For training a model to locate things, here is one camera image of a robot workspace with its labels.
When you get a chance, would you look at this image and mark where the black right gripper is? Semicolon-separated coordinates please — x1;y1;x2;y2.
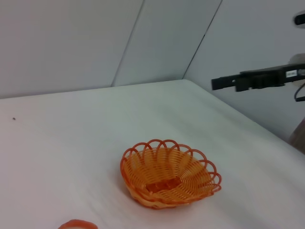
211;63;305;93

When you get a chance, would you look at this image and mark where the orange woven plastic basket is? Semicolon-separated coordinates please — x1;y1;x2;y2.
120;139;222;210

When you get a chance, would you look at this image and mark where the orange white striped shrimp toy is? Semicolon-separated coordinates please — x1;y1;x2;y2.
58;219;99;229

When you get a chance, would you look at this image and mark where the pinkish blurry background object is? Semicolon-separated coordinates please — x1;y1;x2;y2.
287;116;305;153

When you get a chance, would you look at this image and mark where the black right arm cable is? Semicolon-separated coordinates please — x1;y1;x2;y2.
295;82;305;103

